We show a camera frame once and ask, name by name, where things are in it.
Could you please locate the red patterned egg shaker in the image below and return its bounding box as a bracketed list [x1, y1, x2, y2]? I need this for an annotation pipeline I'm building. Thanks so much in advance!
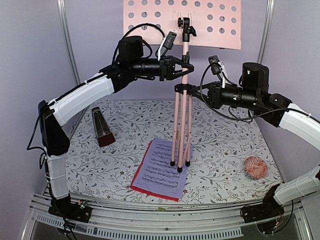
[244, 156, 268, 179]

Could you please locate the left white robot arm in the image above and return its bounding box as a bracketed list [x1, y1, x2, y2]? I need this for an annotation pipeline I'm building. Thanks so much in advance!
[35, 35, 194, 217]

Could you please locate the pink music stand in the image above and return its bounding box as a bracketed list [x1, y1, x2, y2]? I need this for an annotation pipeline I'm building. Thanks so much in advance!
[123, 0, 242, 172]

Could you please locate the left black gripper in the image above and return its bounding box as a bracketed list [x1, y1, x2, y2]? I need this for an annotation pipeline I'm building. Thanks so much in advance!
[130, 54, 196, 80]

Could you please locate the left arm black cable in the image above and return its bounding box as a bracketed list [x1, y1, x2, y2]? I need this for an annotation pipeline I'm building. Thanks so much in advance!
[110, 23, 166, 68]

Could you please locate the purple sheet music page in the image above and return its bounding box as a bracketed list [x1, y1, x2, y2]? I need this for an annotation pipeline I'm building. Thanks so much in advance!
[130, 138, 187, 202]

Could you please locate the right metal frame post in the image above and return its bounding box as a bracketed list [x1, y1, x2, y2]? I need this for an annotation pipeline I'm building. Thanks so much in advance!
[256, 0, 275, 64]

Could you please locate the floral table mat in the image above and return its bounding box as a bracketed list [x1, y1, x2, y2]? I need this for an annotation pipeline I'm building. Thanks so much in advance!
[66, 100, 282, 205]

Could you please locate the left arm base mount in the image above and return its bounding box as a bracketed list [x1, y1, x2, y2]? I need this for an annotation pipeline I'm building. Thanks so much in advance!
[48, 198, 93, 223]

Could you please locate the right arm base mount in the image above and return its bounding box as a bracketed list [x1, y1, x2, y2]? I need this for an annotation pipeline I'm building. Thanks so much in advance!
[240, 203, 285, 223]

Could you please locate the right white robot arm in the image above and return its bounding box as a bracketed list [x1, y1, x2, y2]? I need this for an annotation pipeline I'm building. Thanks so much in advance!
[189, 62, 320, 218]

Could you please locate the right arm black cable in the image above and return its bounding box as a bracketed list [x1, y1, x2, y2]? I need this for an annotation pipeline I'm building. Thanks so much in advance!
[199, 64, 254, 124]

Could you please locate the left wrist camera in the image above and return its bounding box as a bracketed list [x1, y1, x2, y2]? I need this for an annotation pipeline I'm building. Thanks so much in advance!
[156, 31, 177, 61]

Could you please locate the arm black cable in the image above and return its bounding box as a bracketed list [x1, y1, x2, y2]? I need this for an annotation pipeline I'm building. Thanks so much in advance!
[199, 64, 254, 124]
[110, 23, 166, 68]

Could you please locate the brown wooden metronome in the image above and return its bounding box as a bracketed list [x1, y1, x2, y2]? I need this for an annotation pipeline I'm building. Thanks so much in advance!
[91, 107, 116, 148]

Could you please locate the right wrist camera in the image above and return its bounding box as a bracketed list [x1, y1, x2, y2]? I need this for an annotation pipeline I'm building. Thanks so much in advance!
[208, 55, 234, 88]

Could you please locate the aluminium front rail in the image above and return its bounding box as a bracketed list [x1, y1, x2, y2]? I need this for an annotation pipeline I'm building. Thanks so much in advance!
[21, 192, 315, 240]

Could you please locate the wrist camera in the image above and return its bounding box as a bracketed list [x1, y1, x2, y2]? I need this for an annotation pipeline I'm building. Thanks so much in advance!
[208, 55, 234, 88]
[156, 31, 177, 61]

